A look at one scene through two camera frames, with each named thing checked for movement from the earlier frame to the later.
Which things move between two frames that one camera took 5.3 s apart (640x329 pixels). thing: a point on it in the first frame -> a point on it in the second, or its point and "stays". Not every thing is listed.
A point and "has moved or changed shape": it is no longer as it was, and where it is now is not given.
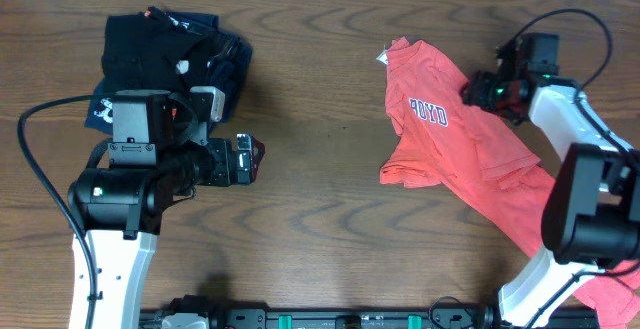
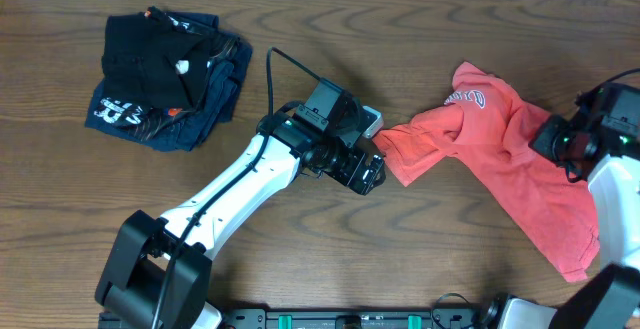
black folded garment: [150, 51] stays
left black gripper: [243, 159] -> [367, 175]
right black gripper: [477, 86] -> [542, 141]
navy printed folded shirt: [228, 60] stays
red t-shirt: [447, 137] has moved or changed shape
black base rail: [306, 319] stays
